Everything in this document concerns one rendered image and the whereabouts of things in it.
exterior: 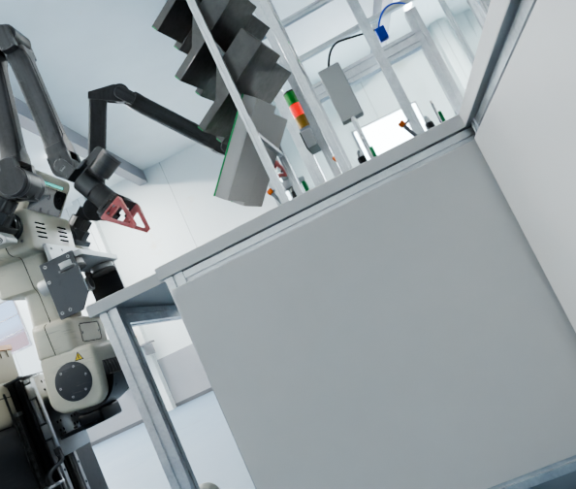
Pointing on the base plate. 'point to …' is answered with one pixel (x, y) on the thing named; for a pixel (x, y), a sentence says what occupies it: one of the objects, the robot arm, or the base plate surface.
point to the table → (134, 297)
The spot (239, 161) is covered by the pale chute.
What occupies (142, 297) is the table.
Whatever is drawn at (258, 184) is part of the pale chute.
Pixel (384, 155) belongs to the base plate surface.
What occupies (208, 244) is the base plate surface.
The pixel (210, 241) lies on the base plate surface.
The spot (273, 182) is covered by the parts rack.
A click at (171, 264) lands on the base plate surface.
